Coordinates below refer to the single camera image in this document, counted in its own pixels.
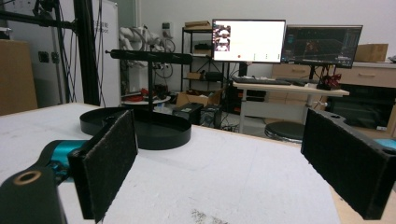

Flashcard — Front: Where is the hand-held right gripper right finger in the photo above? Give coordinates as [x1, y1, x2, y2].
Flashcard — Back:
[300, 107, 396, 220]

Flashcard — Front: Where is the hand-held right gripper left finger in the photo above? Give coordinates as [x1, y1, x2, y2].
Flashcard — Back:
[67, 108, 139, 224]

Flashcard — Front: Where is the black jewelry stand with tray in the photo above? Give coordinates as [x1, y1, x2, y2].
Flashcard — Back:
[79, 49, 193, 151]

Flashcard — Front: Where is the black round stool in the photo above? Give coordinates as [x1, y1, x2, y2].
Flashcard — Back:
[264, 120, 305, 144]

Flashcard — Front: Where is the white round table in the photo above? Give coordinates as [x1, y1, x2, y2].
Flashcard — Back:
[120, 94, 172, 106]

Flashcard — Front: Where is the red and black device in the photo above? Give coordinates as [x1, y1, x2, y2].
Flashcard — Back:
[317, 73, 342, 91]

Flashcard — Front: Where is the wooden drawer cabinet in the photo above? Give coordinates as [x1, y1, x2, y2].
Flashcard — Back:
[271, 61, 396, 138]

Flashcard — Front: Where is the light wooden desk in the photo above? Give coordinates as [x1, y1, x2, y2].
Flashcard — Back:
[232, 79, 350, 134]

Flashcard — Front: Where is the black computer case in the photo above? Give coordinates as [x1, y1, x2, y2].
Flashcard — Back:
[171, 102, 223, 129]

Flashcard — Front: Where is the small cardboard box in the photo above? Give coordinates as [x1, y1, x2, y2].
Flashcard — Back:
[354, 43, 389, 63]

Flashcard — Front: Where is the open cardboard box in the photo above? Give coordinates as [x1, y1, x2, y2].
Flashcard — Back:
[175, 89, 224, 108]

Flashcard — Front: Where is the black keyboard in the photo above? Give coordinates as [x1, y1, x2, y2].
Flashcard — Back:
[232, 76, 292, 86]

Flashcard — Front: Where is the dark screen monitor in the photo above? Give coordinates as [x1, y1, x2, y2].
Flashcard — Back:
[280, 24, 364, 69]

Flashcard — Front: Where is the large cardboard box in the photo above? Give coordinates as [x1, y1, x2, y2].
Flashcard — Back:
[0, 38, 39, 117]

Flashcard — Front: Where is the black metal shelf rack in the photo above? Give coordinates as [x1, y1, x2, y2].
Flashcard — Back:
[180, 25, 226, 93]

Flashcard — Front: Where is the bright white monitor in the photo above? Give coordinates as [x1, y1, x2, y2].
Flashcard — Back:
[211, 19, 287, 64]

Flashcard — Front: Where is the flat cardboard box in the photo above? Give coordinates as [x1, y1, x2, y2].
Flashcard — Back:
[184, 20, 213, 31]

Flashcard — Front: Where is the black metal frame stand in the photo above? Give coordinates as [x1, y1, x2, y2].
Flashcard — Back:
[0, 0, 104, 106]

